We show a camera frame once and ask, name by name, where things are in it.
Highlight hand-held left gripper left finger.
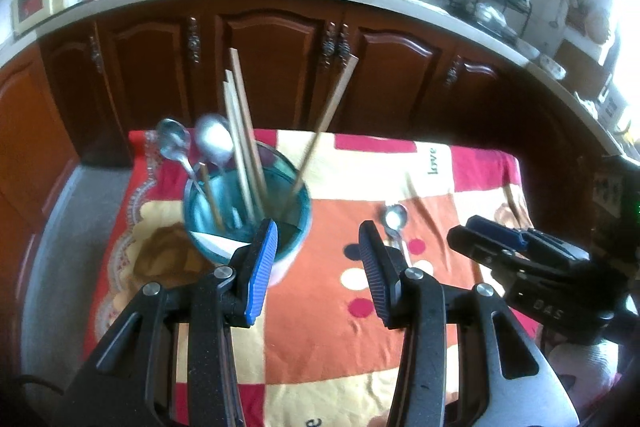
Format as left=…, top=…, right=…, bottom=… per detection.
left=65, top=218, right=279, bottom=427

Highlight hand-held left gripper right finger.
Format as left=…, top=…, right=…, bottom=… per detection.
left=357, top=219, right=581, bottom=427

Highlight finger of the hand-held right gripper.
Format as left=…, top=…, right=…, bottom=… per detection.
left=446, top=226, right=518, bottom=273
left=466, top=215, right=538, bottom=253

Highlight white rice paddle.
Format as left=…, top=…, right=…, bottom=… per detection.
left=190, top=231, right=251, bottom=261

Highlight teal plastic utensil holder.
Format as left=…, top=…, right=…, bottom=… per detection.
left=183, top=142, right=313, bottom=288

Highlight metal spoon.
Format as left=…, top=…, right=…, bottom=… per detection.
left=384, top=203, right=412, bottom=268
left=194, top=113, right=246, bottom=228
left=156, top=118, right=213, bottom=208

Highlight printed blanket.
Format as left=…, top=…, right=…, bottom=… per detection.
left=90, top=129, right=546, bottom=427

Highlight patterned bowl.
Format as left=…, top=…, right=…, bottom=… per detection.
left=537, top=56, right=568, bottom=80

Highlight wooden base cabinets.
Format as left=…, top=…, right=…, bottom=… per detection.
left=0, top=0, right=616, bottom=228

